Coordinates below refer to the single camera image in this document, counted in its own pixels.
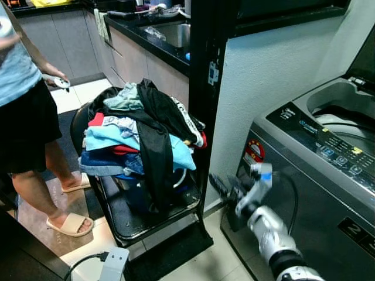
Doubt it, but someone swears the white handheld controller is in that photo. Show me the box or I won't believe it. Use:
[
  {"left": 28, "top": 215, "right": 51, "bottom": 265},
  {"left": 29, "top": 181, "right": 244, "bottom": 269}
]
[{"left": 53, "top": 76, "right": 71, "bottom": 92}]

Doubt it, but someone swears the grey top-load washing machine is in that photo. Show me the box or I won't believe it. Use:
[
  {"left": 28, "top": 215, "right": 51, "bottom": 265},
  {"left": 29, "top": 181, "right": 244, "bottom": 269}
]
[{"left": 220, "top": 76, "right": 375, "bottom": 281}]

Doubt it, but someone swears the person's hand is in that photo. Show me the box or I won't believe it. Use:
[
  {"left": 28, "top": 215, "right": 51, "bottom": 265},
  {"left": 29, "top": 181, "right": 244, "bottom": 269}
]
[{"left": 41, "top": 68, "right": 67, "bottom": 89}]

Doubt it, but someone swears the round red washer sticker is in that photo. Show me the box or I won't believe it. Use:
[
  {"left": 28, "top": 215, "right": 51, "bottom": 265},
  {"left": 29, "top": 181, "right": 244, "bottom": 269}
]
[{"left": 246, "top": 139, "right": 266, "bottom": 164}]

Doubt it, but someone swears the white garment with black print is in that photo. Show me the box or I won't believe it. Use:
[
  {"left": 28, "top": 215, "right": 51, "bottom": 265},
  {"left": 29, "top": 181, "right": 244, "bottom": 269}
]
[{"left": 170, "top": 97, "right": 206, "bottom": 148}]

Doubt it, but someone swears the dark blue garment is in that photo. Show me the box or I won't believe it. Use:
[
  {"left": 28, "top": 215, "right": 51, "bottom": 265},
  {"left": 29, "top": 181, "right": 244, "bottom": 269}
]
[{"left": 114, "top": 172, "right": 178, "bottom": 213}]

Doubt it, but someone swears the black chair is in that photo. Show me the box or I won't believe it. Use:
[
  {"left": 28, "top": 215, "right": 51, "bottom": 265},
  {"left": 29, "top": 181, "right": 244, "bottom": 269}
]
[{"left": 70, "top": 88, "right": 214, "bottom": 279}]

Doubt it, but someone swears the black washer control panel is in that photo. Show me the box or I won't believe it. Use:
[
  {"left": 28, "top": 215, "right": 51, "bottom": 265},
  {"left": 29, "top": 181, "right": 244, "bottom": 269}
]
[{"left": 266, "top": 102, "right": 375, "bottom": 195}]

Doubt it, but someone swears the white patterned garment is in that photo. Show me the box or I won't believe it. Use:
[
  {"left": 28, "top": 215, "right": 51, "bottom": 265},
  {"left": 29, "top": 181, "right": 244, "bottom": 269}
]
[{"left": 103, "top": 114, "right": 139, "bottom": 139}]

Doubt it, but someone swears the light blue garment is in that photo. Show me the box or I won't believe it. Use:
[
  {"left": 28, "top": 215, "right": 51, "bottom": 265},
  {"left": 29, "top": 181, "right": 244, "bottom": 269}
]
[{"left": 84, "top": 125, "right": 197, "bottom": 171}]

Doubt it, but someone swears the blue denim garment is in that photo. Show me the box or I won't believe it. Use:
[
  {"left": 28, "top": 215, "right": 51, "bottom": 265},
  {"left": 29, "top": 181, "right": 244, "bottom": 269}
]
[{"left": 79, "top": 149, "right": 145, "bottom": 178}]

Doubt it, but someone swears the grey-green garment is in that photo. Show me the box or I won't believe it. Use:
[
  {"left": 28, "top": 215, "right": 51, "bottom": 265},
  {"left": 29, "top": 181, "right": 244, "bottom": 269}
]
[{"left": 104, "top": 83, "right": 145, "bottom": 112}]

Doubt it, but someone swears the black kitchen countertop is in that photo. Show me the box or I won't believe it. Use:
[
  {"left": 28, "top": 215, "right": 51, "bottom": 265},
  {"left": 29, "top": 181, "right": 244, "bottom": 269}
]
[{"left": 11, "top": 0, "right": 192, "bottom": 77}]

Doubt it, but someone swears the red garment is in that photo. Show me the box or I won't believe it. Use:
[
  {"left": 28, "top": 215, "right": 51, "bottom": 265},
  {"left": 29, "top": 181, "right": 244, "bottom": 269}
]
[{"left": 88, "top": 112, "right": 207, "bottom": 156}]

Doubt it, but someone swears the beige slipper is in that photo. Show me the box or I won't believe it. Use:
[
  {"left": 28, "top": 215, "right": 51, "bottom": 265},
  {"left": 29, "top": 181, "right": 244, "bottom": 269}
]
[
  {"left": 62, "top": 173, "right": 92, "bottom": 194},
  {"left": 46, "top": 212, "right": 94, "bottom": 238}
]

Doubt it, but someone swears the beige kitchen cabinet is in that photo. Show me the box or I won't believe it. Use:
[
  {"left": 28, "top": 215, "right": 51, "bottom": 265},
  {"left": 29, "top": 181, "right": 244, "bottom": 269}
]
[{"left": 107, "top": 26, "right": 191, "bottom": 107}]

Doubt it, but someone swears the steel kitchen sink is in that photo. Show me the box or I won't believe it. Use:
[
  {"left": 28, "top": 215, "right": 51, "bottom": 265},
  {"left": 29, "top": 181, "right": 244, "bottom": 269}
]
[{"left": 139, "top": 20, "right": 192, "bottom": 51}]

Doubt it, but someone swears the clear plastic bottle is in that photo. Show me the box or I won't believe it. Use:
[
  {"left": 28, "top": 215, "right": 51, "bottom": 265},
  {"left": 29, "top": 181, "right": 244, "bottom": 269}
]
[{"left": 143, "top": 26, "right": 168, "bottom": 42}]

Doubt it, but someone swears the dark washer lid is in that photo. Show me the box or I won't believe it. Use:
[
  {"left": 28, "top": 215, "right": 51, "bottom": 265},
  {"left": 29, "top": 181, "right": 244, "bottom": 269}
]
[{"left": 346, "top": 26, "right": 375, "bottom": 90}]

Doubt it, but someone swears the hanging kitchen towel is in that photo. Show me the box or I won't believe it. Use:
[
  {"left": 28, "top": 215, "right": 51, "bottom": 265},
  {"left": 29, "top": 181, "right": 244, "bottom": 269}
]
[{"left": 93, "top": 8, "right": 112, "bottom": 42}]

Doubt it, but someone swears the dark furniture panel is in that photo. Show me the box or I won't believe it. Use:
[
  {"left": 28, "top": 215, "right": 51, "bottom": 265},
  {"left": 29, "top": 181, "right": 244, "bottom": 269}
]
[{"left": 0, "top": 208, "right": 72, "bottom": 281}]

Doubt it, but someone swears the person in light blue shirt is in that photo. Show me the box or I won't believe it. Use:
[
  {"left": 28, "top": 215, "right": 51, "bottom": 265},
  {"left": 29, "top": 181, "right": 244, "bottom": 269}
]
[{"left": 0, "top": 0, "right": 94, "bottom": 238}]

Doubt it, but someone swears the grey kitchen cabinet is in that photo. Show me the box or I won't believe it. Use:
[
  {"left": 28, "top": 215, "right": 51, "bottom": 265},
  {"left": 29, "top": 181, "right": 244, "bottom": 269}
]
[{"left": 16, "top": 11, "right": 104, "bottom": 84}]

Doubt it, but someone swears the yellow item on counter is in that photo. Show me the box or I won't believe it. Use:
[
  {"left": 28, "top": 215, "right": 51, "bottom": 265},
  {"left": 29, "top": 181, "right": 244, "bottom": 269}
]
[{"left": 30, "top": 0, "right": 73, "bottom": 8}]

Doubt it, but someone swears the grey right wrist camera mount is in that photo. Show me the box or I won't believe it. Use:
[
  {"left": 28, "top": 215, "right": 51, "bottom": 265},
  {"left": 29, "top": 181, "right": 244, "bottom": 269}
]
[{"left": 237, "top": 163, "right": 274, "bottom": 218}]

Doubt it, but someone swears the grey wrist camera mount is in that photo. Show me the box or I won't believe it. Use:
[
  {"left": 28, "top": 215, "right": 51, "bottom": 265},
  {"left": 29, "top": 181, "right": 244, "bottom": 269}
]
[
  {"left": 98, "top": 246, "right": 130, "bottom": 281},
  {"left": 237, "top": 163, "right": 274, "bottom": 218}
]

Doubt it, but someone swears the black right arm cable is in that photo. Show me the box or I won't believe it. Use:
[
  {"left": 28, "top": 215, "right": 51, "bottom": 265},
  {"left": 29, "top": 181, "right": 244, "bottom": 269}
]
[{"left": 271, "top": 172, "right": 300, "bottom": 236}]

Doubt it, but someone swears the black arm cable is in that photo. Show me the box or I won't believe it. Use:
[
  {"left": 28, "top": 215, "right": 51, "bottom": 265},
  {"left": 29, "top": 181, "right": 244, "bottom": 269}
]
[
  {"left": 63, "top": 251, "right": 110, "bottom": 281},
  {"left": 271, "top": 172, "right": 300, "bottom": 236}
]

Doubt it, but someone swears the white frame latch plate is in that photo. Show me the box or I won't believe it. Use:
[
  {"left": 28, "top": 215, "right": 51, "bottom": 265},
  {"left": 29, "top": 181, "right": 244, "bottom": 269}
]
[{"left": 207, "top": 61, "right": 220, "bottom": 86}]

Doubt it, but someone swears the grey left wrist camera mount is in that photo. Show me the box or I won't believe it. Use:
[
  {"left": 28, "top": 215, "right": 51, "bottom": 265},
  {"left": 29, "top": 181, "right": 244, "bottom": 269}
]
[{"left": 98, "top": 246, "right": 130, "bottom": 281}]

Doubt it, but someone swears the black door frame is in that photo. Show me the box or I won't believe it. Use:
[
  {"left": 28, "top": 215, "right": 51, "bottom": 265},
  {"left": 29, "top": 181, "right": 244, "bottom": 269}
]
[{"left": 188, "top": 0, "right": 353, "bottom": 177}]

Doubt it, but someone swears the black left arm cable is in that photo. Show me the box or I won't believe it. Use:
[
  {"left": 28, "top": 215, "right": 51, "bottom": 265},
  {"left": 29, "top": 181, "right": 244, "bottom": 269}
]
[{"left": 63, "top": 251, "right": 110, "bottom": 281}]

